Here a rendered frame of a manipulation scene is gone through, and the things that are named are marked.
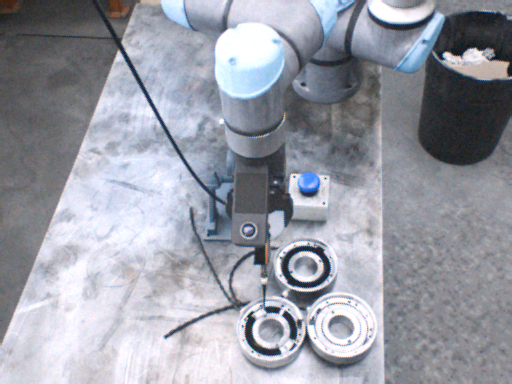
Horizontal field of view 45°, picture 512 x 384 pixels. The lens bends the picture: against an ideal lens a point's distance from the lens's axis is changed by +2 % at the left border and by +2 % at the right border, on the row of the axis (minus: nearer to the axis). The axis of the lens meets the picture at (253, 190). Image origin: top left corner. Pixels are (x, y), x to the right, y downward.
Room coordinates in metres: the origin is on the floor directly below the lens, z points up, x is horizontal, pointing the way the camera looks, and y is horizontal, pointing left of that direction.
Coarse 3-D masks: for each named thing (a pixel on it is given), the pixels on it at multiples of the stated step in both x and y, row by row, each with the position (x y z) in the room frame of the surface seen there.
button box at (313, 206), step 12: (324, 180) 0.68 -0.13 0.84; (300, 192) 0.66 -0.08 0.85; (312, 192) 0.66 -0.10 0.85; (324, 192) 0.66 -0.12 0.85; (300, 204) 0.64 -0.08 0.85; (312, 204) 0.63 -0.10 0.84; (324, 204) 0.63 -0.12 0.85; (300, 216) 0.63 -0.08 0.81; (312, 216) 0.63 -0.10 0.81; (324, 216) 0.63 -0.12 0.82
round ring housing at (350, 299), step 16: (320, 304) 0.45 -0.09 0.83; (352, 304) 0.44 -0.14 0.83; (336, 320) 0.43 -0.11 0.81; (352, 320) 0.42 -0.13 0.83; (368, 320) 0.42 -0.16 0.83; (352, 336) 0.39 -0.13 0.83; (368, 336) 0.39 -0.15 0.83; (320, 352) 0.37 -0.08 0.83; (336, 352) 0.37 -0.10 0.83; (352, 352) 0.37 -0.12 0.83; (368, 352) 0.37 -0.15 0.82
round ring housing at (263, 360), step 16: (256, 304) 0.46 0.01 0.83; (272, 304) 0.46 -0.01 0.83; (288, 304) 0.45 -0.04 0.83; (240, 320) 0.43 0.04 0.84; (256, 320) 0.43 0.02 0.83; (272, 320) 0.43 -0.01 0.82; (240, 336) 0.41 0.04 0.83; (256, 336) 0.41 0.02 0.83; (288, 336) 0.40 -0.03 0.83; (304, 336) 0.40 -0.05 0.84; (256, 352) 0.38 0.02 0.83; (288, 352) 0.38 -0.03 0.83
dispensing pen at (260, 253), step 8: (256, 248) 0.50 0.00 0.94; (264, 248) 0.49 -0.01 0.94; (256, 256) 0.49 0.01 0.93; (264, 256) 0.49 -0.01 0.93; (256, 264) 0.48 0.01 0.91; (264, 264) 0.48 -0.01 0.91; (264, 272) 0.48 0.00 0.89; (264, 280) 0.47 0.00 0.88; (264, 288) 0.47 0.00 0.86; (264, 296) 0.46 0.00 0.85; (264, 304) 0.45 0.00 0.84
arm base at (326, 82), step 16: (320, 64) 0.94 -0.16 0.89; (336, 64) 0.94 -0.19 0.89; (352, 64) 0.96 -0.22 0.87; (304, 80) 0.97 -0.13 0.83; (320, 80) 0.94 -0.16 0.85; (336, 80) 0.93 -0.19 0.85; (352, 80) 0.95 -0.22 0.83; (304, 96) 0.94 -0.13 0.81; (320, 96) 0.93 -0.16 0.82; (336, 96) 0.92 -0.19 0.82
